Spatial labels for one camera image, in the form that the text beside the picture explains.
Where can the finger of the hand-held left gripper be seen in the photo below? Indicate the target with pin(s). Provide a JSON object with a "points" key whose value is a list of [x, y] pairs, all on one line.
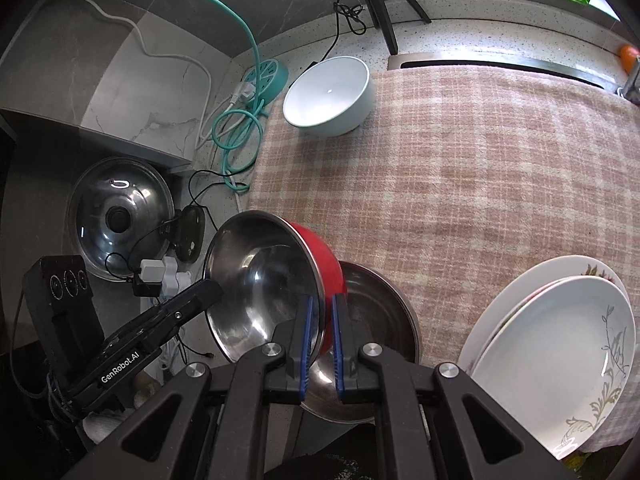
{"points": [[165, 310]]}

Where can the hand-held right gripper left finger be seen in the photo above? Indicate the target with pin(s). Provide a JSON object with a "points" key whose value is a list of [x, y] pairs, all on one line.
{"points": [[306, 350]]}

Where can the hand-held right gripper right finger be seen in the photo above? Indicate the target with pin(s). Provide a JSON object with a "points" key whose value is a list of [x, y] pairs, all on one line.
{"points": [[340, 345]]}

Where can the stainless steel bowl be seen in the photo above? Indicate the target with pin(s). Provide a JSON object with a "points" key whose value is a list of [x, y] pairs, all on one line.
{"points": [[380, 310]]}

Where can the red bowl steel interior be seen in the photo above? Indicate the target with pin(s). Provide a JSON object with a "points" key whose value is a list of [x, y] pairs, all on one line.
{"points": [[260, 285]]}

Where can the white plate grey leaf print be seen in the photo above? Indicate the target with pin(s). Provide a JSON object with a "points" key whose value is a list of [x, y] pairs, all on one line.
{"points": [[550, 360]]}

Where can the white plate brown leaf print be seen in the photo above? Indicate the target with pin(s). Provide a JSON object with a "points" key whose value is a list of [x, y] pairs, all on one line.
{"points": [[565, 268]]}

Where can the person's left hand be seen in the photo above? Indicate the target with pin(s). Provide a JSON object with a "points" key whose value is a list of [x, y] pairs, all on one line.
{"points": [[102, 422]]}

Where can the white power strip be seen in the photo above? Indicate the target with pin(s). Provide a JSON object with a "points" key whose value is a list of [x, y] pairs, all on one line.
{"points": [[177, 285]]}

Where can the black charger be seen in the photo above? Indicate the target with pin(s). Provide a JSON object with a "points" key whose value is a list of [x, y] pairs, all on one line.
{"points": [[145, 289]]}

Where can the white charger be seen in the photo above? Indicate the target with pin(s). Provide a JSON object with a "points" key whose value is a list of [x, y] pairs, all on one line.
{"points": [[152, 270]]}

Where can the dark green tray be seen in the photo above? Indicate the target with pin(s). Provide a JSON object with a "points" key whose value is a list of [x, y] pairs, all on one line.
{"points": [[192, 230]]}

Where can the glass pot lid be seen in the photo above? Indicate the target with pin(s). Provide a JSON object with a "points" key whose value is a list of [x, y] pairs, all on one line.
{"points": [[100, 210]]}

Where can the plaid beige cloth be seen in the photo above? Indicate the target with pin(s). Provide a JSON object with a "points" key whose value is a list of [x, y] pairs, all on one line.
{"points": [[450, 185]]}

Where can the round teal power strip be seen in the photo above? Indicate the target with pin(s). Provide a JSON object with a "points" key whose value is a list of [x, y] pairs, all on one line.
{"points": [[275, 82]]}

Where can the white bowl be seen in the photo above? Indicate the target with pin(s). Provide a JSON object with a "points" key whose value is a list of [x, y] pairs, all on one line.
{"points": [[325, 90]]}

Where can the black tripod legs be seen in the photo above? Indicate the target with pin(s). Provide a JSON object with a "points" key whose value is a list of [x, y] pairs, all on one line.
{"points": [[384, 25]]}

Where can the orange round object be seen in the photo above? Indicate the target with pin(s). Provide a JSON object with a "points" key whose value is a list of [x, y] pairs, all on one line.
{"points": [[629, 55]]}

